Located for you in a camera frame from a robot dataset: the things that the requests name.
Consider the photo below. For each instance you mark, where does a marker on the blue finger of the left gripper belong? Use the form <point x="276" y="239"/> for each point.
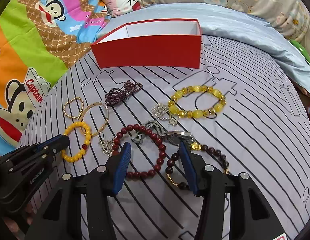
<point x="52" y="145"/>
<point x="66" y="143"/>

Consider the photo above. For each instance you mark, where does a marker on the red cardboard box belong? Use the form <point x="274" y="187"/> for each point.
<point x="162" y="42"/>

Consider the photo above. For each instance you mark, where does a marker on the colourful monkey cartoon blanket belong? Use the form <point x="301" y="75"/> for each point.
<point x="39" y="41"/>

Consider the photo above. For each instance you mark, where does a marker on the green plastic object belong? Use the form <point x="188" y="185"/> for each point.
<point x="301" y="49"/>

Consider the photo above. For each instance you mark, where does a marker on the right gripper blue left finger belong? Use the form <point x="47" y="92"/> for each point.
<point x="121" y="168"/>

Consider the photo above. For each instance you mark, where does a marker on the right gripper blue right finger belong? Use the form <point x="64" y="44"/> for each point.
<point x="189" y="169"/>

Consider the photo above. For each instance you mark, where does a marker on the silver wrist watch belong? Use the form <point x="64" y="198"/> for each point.
<point x="154" y="131"/>

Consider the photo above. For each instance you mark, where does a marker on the light blue quilt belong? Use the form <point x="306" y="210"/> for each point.
<point x="222" y="22"/>

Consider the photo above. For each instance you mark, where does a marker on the grey striped bed sheet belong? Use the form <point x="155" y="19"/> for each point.
<point x="263" y="130"/>

